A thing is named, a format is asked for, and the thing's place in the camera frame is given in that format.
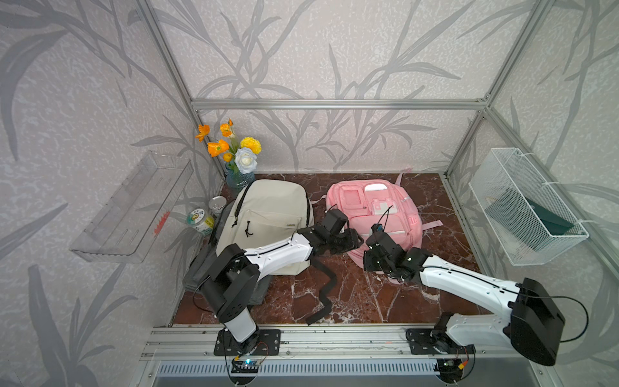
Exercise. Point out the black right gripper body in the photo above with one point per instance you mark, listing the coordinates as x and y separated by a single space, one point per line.
370 264

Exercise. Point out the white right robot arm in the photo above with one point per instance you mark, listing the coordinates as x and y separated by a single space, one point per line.
521 315

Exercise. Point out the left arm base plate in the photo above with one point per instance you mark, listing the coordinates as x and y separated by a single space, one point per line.
264 342

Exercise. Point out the green box in basket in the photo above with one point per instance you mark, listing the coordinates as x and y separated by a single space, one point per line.
523 222

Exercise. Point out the white wire mesh basket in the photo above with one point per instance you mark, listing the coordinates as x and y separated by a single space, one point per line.
510 168

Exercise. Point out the red marker on shelf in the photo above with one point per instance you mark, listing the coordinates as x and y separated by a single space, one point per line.
159 226

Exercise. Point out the grey backpack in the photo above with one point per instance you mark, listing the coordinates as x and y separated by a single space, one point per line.
203 261

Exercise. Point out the pink backpack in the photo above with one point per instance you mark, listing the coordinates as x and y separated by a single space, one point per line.
367 202

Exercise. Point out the blue glass vase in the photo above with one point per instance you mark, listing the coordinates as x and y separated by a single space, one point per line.
236 180

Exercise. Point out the beige backpack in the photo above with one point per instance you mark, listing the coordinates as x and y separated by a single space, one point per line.
265 218

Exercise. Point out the clear acrylic wall shelf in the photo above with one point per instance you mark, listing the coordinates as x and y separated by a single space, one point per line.
122 232

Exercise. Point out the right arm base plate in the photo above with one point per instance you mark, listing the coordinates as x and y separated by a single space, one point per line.
433 342

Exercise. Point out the sunflower label plastic can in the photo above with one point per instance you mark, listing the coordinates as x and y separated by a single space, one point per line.
200 221

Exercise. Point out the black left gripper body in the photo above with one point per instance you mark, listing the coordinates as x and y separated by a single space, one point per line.
341 242

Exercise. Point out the artificial flower bouquet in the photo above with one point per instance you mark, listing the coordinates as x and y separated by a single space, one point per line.
239 155

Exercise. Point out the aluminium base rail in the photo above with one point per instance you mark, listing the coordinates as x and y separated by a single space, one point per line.
296 342

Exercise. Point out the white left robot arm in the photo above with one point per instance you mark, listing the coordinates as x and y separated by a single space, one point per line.
230 280

